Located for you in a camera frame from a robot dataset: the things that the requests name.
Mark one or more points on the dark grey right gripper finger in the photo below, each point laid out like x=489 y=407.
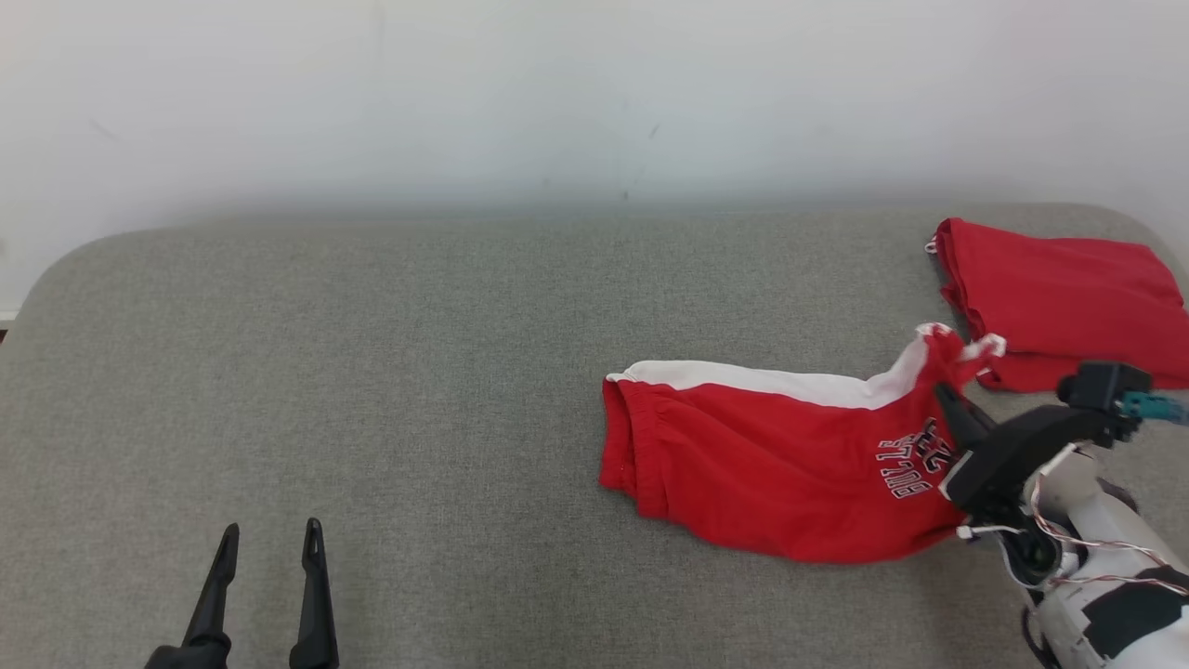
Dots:
x=964 y=420

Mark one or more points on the red shorts with white stripes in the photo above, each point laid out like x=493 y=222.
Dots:
x=771 y=465

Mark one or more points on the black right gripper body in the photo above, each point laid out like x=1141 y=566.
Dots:
x=1012 y=455

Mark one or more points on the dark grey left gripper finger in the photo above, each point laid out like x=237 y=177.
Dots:
x=316 y=613
x=212 y=613

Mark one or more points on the red jersey with black lettering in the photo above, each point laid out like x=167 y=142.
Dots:
x=1059 y=288

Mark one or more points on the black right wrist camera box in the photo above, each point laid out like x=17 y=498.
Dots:
x=1101 y=386

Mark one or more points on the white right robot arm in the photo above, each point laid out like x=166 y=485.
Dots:
x=1115 y=520

